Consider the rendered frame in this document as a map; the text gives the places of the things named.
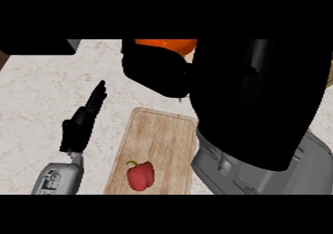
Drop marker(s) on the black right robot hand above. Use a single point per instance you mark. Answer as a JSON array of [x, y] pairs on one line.
[[254, 100]]

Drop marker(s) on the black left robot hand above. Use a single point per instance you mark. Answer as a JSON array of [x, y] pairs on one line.
[[81, 128]]

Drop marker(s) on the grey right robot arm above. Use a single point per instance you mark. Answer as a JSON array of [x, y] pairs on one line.
[[263, 182]]

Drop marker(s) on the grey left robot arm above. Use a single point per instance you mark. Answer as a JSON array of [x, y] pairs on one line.
[[56, 179]]

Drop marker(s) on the orange squash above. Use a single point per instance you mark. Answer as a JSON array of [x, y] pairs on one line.
[[170, 44]]

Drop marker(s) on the wooden cutting board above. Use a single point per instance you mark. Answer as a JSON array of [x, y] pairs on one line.
[[160, 143]]

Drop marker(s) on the red bell pepper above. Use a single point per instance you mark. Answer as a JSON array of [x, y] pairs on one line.
[[140, 178]]

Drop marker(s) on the black appliance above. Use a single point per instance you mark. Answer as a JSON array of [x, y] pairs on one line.
[[34, 46]]

